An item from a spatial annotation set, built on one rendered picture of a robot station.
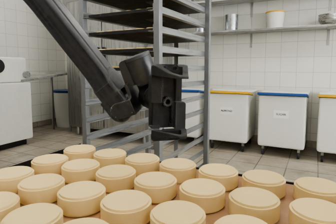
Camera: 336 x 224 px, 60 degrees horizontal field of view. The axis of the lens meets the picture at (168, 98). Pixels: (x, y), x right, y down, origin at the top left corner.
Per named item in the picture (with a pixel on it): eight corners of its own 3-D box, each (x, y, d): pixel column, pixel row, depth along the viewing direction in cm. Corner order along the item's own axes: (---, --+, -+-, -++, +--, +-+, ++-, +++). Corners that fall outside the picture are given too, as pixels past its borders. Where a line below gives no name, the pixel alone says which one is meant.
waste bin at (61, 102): (90, 124, 551) (89, 89, 544) (69, 129, 503) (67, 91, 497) (69, 121, 576) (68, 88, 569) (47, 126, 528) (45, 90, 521)
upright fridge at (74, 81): (172, 133, 473) (172, 3, 452) (143, 146, 393) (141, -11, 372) (104, 125, 536) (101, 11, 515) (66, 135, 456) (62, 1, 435)
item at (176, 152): (154, 168, 136) (154, 162, 135) (149, 167, 137) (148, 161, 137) (205, 139, 191) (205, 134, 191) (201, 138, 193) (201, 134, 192)
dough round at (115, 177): (144, 185, 37) (144, 169, 37) (112, 197, 33) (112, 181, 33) (119, 175, 40) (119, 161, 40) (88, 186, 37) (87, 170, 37)
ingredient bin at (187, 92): (161, 143, 409) (161, 88, 401) (178, 134, 467) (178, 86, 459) (198, 147, 386) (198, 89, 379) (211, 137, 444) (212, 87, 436)
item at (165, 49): (153, 51, 130) (153, 44, 130) (148, 51, 131) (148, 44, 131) (206, 56, 186) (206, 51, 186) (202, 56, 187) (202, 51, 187)
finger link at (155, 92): (203, 107, 48) (182, 101, 57) (204, 64, 48) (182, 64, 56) (164, 109, 46) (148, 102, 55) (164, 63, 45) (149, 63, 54)
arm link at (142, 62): (129, 107, 72) (114, 120, 64) (110, 63, 69) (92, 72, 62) (172, 93, 68) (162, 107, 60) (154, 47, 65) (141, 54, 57)
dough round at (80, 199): (55, 221, 28) (54, 202, 28) (59, 199, 33) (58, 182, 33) (107, 214, 30) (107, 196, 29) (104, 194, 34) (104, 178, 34)
